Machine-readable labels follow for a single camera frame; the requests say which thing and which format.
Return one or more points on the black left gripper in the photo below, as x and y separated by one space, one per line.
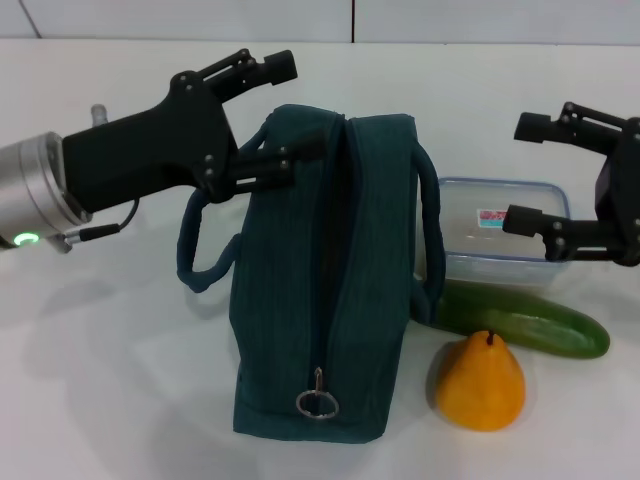
150 150

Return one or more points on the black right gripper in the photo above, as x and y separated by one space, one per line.
625 200

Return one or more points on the clear plastic lidded container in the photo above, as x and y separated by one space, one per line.
475 235

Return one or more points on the green cucumber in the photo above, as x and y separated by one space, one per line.
530 322

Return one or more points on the dark teal fabric bag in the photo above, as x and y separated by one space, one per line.
320 280

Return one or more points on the orange yellow pear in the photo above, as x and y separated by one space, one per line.
480 385

